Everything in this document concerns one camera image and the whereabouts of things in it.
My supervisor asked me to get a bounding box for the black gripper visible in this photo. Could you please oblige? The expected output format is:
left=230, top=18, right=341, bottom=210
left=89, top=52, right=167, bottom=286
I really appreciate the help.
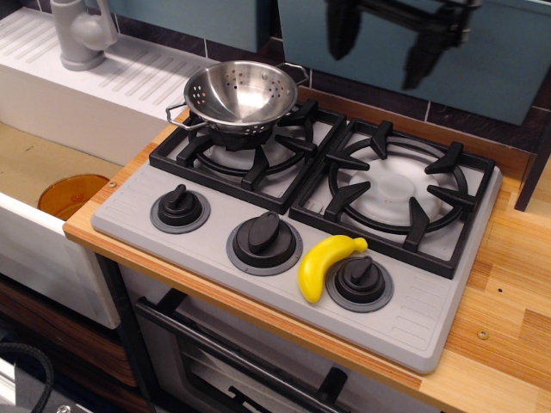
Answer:
left=326, top=0, right=482, bottom=90

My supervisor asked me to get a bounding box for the black right burner grate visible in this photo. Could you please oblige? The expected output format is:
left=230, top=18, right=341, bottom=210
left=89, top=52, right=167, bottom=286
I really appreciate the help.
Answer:
left=289, top=120, right=498, bottom=279

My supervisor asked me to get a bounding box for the black burner grate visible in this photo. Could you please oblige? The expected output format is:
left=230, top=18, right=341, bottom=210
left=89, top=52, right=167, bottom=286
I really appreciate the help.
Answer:
left=150, top=99, right=346, bottom=213
left=289, top=120, right=498, bottom=279

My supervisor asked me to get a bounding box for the black left burner grate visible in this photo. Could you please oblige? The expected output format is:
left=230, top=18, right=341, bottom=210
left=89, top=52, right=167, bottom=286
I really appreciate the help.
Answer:
left=150, top=99, right=346, bottom=213

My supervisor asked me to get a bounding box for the yellow toy banana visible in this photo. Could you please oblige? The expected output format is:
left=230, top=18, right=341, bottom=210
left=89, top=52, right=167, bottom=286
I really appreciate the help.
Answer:
left=298, top=235, right=368, bottom=303

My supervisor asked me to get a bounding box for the black middle stove knob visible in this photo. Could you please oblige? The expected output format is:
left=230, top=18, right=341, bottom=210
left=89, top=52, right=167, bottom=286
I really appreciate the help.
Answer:
left=226, top=211, right=303, bottom=277

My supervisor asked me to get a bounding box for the black stove knob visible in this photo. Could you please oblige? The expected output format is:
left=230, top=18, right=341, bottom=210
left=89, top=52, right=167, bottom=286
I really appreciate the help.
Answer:
left=325, top=256, right=394, bottom=313
left=226, top=211, right=303, bottom=277
left=150, top=184, right=211, bottom=234

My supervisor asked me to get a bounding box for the black right stove knob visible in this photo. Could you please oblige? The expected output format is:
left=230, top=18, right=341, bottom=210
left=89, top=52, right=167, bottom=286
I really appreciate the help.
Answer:
left=325, top=256, right=394, bottom=313

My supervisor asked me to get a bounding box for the grey toy stove top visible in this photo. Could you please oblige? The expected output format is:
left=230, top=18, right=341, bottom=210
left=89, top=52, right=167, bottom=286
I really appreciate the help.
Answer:
left=90, top=102, right=504, bottom=374

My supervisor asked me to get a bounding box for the black left stove knob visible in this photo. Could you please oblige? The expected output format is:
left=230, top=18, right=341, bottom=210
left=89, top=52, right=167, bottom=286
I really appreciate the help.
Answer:
left=150, top=184, right=211, bottom=234

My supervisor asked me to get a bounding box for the grey toy faucet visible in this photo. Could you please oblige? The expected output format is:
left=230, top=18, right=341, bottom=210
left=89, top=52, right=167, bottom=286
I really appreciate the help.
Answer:
left=50, top=0, right=118, bottom=71

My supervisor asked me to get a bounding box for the white toy sink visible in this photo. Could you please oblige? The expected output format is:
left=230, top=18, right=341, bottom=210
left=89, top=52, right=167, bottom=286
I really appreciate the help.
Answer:
left=1, top=8, right=209, bottom=329

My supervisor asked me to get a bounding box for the orange plastic bowl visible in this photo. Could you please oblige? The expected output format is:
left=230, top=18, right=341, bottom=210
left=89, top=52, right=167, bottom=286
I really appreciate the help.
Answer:
left=38, top=174, right=108, bottom=221

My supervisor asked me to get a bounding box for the toy oven door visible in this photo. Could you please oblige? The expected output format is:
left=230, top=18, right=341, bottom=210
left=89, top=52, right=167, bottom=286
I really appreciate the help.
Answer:
left=133, top=288, right=434, bottom=412

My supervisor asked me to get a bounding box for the steel colander with handles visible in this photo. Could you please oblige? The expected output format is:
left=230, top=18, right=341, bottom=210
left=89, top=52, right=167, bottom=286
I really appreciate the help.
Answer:
left=165, top=60, right=309, bottom=151

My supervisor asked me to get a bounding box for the dark wooden post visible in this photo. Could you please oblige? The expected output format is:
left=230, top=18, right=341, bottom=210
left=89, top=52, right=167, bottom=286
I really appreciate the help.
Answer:
left=515, top=123, right=550, bottom=212

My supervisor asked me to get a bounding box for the black braided cable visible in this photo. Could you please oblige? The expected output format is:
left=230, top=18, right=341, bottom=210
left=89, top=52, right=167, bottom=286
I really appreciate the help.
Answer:
left=0, top=342, right=55, bottom=413

